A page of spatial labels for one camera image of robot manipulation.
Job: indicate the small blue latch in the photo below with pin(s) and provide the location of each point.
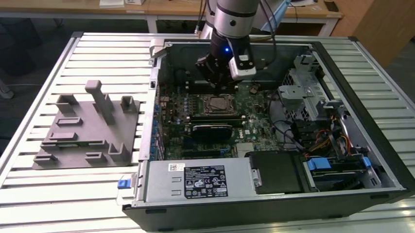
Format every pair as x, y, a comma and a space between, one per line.
366, 162

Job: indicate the grey plastic bracket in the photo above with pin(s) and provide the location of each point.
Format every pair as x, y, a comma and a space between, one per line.
329, 104
305, 60

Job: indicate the silver chipset heat sink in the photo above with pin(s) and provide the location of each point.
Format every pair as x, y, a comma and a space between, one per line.
246, 149

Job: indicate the silver power supply unit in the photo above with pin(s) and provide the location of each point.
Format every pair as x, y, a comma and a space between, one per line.
155, 179

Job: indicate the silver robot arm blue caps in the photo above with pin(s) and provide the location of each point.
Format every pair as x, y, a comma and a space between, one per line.
234, 14

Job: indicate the black phone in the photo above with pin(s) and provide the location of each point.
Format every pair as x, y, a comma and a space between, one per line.
331, 6

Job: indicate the green motherboard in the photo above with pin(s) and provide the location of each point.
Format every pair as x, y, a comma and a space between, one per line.
259, 114

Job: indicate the black graphics card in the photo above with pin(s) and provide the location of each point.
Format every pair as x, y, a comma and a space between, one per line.
211, 132

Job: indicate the black expansion slot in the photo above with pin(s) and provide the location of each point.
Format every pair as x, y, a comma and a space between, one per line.
201, 153

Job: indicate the green RAM stick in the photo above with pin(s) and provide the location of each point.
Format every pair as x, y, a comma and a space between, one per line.
81, 144

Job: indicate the blue case latch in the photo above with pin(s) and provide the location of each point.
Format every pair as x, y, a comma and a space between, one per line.
123, 184

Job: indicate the white box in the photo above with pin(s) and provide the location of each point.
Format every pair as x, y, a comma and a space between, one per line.
111, 3
134, 2

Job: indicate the wooden desk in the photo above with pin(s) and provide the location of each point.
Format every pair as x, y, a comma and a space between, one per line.
64, 8
311, 14

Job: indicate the black drive box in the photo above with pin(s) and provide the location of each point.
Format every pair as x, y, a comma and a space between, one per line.
279, 172

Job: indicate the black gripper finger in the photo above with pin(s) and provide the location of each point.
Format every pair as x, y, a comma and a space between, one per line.
206, 66
229, 83

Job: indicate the grey parts rack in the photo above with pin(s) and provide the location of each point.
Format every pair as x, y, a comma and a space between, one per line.
91, 136

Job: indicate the CPU socket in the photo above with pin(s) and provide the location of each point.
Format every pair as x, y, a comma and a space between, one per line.
233, 111

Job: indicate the silver metal drive cage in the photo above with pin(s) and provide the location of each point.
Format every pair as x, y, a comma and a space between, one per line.
297, 92

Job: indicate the dark chair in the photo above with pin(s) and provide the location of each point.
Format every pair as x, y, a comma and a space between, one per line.
19, 46

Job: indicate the silver disk bay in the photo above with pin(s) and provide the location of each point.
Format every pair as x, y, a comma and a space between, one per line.
373, 179

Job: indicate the silver CPU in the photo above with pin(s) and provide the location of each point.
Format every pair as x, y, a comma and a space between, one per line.
219, 104

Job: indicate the blue disk carrier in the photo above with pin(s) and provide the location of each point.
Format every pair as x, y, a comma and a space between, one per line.
315, 165

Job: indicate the white chair base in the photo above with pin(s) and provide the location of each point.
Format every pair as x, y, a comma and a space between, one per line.
7, 91

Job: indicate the wooden cabinet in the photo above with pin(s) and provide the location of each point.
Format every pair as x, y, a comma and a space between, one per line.
382, 29

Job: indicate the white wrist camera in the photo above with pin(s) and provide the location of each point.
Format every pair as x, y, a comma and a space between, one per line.
243, 65

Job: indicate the black PC case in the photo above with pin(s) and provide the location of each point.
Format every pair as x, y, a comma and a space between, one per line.
227, 216

